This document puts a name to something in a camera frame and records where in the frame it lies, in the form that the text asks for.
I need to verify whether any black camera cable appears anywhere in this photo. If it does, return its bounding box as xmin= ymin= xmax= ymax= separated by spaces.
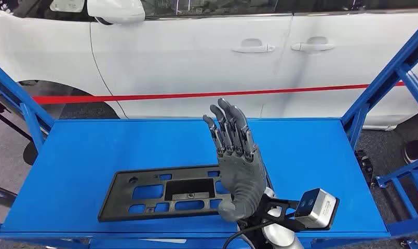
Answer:
xmin=222 ymin=219 xmax=275 ymax=249

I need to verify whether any red barrier tape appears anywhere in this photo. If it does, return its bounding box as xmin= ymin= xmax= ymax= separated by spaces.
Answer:
xmin=0 ymin=79 xmax=418 ymax=117

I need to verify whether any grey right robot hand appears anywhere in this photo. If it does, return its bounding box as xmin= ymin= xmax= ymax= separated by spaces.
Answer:
xmin=202 ymin=98 xmax=268 ymax=223

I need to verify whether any black car tyre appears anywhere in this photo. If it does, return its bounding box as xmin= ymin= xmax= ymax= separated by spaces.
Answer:
xmin=18 ymin=80 xmax=120 ymax=120

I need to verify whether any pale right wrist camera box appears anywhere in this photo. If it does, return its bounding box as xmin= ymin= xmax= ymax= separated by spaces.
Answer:
xmin=294 ymin=188 xmax=340 ymax=230

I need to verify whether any blue metal shelf cart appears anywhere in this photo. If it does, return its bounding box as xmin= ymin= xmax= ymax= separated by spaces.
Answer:
xmin=376 ymin=155 xmax=418 ymax=249
xmin=0 ymin=15 xmax=418 ymax=249

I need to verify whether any white car door handle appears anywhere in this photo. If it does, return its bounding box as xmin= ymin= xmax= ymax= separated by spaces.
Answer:
xmin=232 ymin=38 xmax=276 ymax=54
xmin=291 ymin=36 xmax=335 ymax=53

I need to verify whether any white car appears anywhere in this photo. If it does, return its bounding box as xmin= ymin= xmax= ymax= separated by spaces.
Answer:
xmin=0 ymin=0 xmax=418 ymax=131

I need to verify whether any black barrier post base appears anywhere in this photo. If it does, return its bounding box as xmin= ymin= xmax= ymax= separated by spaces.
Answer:
xmin=22 ymin=140 xmax=40 ymax=166
xmin=401 ymin=140 xmax=418 ymax=166

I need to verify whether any black plastic frame part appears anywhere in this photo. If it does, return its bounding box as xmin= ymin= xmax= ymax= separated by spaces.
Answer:
xmin=97 ymin=164 xmax=274 ymax=223

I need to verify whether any white car side mirror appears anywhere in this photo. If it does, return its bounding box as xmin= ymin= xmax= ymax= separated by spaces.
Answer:
xmin=87 ymin=0 xmax=146 ymax=25

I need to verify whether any black camera bracket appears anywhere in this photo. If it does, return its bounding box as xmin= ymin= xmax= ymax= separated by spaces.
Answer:
xmin=238 ymin=194 xmax=333 ymax=249

